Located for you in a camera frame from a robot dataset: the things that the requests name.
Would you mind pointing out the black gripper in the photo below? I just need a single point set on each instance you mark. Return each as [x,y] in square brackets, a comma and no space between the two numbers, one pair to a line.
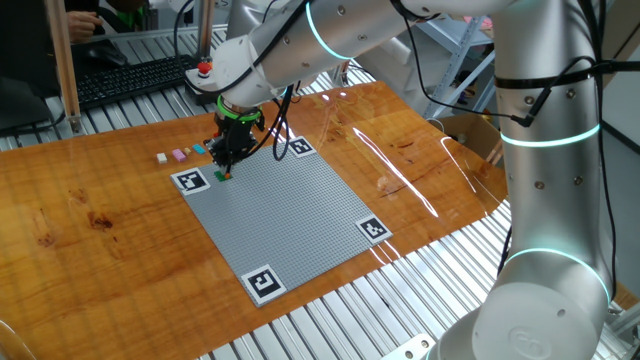
[234,137]

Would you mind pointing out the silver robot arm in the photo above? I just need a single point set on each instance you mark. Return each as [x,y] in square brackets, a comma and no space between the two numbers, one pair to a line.
[550,200]

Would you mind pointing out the green square Lego plate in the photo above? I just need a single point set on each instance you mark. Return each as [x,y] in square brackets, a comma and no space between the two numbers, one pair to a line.
[218,175]

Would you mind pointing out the cyan Lego plate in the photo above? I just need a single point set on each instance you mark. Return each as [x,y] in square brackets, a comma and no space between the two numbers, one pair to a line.
[199,149]

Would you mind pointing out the pink Lego brick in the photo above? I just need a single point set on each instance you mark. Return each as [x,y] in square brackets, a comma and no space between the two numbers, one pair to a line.
[179,155]

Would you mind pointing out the white Lego brick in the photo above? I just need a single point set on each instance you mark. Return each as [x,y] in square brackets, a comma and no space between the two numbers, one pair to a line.
[162,158]

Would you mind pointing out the grey Lego baseplate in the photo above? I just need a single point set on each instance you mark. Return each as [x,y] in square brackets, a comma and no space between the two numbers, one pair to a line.
[285,220]

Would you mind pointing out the white foam blocks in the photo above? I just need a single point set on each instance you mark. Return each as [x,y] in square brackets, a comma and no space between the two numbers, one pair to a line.
[390,60]

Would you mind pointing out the bare person hand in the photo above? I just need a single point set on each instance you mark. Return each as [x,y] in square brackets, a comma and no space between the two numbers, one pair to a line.
[80,26]

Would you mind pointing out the black white fiducial marker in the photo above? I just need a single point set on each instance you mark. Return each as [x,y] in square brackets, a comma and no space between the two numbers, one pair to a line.
[191,181]
[263,284]
[374,229]
[302,147]

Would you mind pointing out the white box red button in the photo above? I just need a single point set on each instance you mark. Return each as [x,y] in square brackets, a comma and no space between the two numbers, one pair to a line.
[197,85]

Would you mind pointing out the black keyboard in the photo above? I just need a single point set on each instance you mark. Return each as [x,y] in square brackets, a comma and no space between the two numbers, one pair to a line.
[130,80]

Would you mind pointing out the wood pattern table mat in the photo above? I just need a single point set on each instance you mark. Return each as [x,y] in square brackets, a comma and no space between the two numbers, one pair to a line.
[100,250]

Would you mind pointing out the black computer mouse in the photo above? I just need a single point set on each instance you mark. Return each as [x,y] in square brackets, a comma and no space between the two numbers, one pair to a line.
[106,54]

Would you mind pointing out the dark green garment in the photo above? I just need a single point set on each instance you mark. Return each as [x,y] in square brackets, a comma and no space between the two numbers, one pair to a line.
[132,17]

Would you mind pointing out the black monitor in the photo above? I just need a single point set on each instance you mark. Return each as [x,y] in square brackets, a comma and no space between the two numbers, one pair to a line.
[25,50]

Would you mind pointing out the cardboard box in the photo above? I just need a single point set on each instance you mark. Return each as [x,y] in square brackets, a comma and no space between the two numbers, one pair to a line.
[472,132]

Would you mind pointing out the pale metal shelf rack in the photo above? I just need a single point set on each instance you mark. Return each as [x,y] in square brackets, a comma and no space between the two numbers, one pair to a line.
[457,55]

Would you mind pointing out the metal mounting plate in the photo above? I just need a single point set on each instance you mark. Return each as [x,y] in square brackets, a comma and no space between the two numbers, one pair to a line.
[410,350]

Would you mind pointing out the wooden stick bundle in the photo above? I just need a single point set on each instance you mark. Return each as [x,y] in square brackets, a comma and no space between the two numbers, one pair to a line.
[495,152]

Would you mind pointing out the pink item on shelf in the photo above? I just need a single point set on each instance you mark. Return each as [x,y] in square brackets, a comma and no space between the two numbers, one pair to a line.
[477,21]

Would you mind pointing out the silver metal post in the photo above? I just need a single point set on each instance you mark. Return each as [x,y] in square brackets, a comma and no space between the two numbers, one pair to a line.
[205,27]

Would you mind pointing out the tan frame post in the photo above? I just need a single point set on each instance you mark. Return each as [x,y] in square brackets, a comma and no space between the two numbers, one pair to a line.
[62,60]

